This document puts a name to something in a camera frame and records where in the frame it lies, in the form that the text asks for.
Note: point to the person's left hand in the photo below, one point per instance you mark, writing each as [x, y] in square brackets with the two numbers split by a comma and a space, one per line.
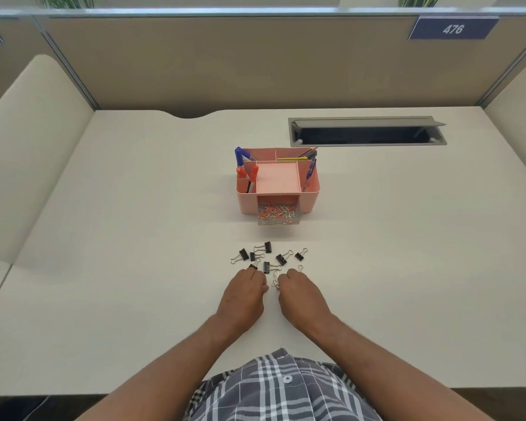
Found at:
[242, 300]

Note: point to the person's right hand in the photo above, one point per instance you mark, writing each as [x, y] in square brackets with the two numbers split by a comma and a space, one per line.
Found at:
[302, 302]

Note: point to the person's left fingers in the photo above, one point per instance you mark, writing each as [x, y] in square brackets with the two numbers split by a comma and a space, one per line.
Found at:
[254, 279]

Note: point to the person's right fingers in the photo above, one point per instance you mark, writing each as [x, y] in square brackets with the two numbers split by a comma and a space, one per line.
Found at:
[291, 278]

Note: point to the person's right forearm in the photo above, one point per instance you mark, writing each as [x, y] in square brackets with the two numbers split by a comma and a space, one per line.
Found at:
[377, 368]

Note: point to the person's left forearm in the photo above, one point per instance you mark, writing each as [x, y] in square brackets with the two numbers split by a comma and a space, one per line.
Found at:
[171, 368]

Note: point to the scatter of black binder clips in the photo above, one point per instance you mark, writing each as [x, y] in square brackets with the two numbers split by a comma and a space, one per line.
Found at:
[281, 259]

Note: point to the clear plastic drawer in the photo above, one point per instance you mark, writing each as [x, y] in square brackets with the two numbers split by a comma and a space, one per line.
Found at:
[276, 221]

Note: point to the pile of paper clips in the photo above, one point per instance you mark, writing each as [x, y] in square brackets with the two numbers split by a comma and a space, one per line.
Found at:
[275, 211]

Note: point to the pink desk organizer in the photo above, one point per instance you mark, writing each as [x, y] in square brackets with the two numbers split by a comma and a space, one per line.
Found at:
[277, 177]

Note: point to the red capped pen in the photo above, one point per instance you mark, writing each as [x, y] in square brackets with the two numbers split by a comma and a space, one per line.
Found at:
[254, 173]
[242, 172]

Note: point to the blue click pen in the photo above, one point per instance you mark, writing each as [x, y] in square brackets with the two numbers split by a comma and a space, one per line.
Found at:
[310, 170]

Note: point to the grey plaid shirt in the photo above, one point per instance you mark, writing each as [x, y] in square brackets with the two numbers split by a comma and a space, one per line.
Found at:
[280, 390]

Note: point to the yellow green pencil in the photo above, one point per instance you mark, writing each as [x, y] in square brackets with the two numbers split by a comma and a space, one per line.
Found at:
[292, 159]

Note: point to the blue marker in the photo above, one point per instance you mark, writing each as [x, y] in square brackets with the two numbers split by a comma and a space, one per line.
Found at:
[239, 156]

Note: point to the black pen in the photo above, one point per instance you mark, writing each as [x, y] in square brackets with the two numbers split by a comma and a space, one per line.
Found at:
[309, 152]

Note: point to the beige partition panel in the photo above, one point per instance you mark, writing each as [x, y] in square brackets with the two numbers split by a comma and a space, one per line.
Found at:
[22, 70]
[263, 65]

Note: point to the white curved desk divider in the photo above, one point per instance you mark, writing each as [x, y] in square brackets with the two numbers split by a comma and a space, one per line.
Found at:
[519, 113]
[30, 162]

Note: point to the large blue number sign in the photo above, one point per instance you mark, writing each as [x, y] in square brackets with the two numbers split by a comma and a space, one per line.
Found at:
[453, 28]

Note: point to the green plant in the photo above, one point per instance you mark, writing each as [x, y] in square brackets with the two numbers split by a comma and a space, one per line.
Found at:
[418, 0]
[61, 0]

